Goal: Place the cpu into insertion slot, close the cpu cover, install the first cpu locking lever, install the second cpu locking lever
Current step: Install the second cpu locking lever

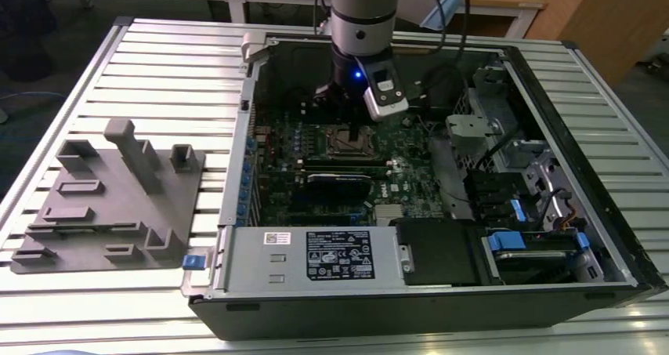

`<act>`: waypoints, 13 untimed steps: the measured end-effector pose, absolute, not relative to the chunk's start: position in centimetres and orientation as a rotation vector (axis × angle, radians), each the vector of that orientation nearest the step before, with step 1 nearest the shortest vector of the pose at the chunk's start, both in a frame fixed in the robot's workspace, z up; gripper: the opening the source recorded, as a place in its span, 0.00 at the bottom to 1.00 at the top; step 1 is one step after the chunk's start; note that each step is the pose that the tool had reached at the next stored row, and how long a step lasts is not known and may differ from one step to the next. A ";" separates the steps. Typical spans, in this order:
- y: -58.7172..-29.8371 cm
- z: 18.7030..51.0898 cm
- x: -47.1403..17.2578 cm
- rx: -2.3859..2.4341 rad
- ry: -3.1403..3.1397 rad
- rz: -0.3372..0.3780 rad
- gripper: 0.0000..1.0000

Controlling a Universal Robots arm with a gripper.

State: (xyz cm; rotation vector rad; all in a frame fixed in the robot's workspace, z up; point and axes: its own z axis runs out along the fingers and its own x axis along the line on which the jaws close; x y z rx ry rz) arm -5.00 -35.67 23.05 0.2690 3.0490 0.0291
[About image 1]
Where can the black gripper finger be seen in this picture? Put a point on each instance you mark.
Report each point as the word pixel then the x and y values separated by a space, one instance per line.
pixel 359 131

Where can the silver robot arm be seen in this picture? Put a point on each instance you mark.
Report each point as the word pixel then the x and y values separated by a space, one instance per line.
pixel 363 10

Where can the black RAM slot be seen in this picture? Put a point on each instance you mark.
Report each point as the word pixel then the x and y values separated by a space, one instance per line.
pixel 345 169
pixel 345 161

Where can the black graphics card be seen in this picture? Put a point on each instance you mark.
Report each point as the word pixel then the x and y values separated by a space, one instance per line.
pixel 335 192

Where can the green motherboard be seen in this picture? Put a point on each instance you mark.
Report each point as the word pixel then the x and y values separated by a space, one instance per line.
pixel 413 190

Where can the silver chipset heatsink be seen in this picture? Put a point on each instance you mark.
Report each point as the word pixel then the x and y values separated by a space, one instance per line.
pixel 389 211

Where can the silver metal drive cage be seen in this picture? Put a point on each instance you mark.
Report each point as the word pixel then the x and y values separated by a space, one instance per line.
pixel 522 147

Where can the grey power supply unit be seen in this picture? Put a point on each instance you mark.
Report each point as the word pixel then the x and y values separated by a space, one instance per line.
pixel 251 261

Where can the hard disk in blue carrier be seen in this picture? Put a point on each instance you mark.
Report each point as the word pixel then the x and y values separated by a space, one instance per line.
pixel 504 240

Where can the blue case latch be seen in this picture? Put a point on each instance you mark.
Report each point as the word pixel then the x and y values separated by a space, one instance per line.
pixel 193 262

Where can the black open PC case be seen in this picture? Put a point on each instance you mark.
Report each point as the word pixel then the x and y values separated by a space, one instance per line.
pixel 365 316

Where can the grey parts rack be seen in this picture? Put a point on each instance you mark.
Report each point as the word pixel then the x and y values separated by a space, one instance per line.
pixel 115 198

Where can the wooden cabinet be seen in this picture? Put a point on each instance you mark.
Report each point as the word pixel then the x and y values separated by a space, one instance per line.
pixel 601 18

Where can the chair base with wheels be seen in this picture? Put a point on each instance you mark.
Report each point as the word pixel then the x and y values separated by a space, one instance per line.
pixel 660 63

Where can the black office chair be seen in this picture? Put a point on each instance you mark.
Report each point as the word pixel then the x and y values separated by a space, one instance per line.
pixel 25 37

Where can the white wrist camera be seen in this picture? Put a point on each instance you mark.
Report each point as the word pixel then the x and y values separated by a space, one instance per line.
pixel 387 96

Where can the grey metal bracket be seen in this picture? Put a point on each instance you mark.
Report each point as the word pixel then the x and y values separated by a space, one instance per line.
pixel 468 131

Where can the black plastic drive bracket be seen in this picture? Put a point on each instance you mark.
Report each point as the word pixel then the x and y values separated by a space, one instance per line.
pixel 490 190

